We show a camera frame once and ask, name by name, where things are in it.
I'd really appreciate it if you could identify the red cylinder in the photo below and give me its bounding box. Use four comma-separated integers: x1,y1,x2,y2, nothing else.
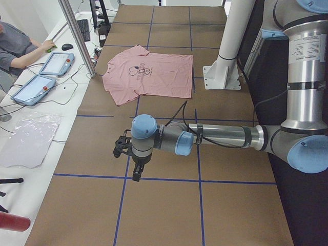
1,212,31,232

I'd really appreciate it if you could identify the seated person grey shirt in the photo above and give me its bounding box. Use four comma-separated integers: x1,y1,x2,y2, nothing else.
1,21,47,76

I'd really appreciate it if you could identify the lower blue teach pendant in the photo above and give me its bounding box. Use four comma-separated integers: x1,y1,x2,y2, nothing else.
11,74,56,106

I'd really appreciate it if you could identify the black device on desk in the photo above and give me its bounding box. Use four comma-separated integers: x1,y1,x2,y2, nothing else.
95,22,111,47

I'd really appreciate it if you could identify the black tripod leg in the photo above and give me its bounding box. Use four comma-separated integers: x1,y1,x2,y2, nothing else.
0,178,24,184

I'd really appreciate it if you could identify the aluminium frame post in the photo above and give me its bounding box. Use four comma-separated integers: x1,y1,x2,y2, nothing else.
58,0,96,78

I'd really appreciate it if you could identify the clear plastic bag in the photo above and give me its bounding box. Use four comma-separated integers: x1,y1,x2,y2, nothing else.
1,112,63,169

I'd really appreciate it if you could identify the upper blue teach pendant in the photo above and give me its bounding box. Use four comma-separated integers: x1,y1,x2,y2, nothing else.
39,52,75,76

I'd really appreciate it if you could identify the black computer mouse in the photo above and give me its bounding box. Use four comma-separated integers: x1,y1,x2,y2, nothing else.
61,43,74,51

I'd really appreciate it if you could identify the black keyboard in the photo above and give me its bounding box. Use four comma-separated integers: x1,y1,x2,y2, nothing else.
76,19,91,42

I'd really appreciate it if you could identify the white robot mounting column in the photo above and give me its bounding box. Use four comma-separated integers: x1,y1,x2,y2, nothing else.
203,0,256,90

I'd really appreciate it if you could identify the blue teach pendant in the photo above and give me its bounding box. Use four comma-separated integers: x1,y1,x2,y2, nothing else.
39,52,75,76
11,74,56,106

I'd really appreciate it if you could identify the pink printed t-shirt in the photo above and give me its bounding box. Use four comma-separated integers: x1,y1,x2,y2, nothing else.
102,45,193,106

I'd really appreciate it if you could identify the brown paper table cover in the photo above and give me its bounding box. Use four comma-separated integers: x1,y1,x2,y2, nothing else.
27,5,293,245

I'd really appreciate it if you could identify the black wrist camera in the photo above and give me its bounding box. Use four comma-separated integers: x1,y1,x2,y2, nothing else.
113,129,133,158

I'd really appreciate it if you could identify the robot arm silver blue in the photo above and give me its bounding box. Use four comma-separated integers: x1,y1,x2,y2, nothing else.
127,1,327,181

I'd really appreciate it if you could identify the person's hand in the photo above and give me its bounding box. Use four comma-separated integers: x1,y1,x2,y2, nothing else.
42,40,56,52

